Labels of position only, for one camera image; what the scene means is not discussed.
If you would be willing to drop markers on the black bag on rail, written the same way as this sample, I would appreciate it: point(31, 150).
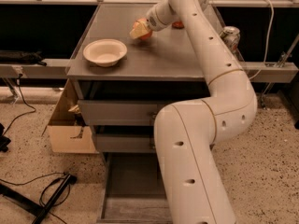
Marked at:
point(25, 57)

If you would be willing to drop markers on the grey bottom drawer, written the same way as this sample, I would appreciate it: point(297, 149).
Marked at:
point(134, 191)

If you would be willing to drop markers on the grey middle drawer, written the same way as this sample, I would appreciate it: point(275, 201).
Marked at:
point(121, 143)

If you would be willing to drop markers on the metal frame rail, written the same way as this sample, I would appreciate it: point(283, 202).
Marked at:
point(37, 69)

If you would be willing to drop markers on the grey drawer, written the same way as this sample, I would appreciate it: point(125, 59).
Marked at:
point(127, 113)
point(134, 191)
point(121, 143)

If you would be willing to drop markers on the white paper bowl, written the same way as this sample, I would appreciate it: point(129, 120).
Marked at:
point(105, 52)

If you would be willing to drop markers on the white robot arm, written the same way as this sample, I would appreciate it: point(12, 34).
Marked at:
point(184, 131)

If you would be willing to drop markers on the cardboard box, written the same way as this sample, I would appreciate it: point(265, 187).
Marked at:
point(67, 130)

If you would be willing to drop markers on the grey top drawer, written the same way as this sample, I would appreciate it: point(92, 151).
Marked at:
point(127, 113)

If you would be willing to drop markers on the green white soda can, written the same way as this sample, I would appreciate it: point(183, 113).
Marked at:
point(230, 35)

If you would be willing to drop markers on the grey drawer cabinet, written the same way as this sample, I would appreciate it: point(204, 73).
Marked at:
point(122, 83)

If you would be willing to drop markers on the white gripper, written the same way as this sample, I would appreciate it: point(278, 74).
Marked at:
point(154, 20)

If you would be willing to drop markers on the red cola can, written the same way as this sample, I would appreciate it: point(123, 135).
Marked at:
point(178, 25)

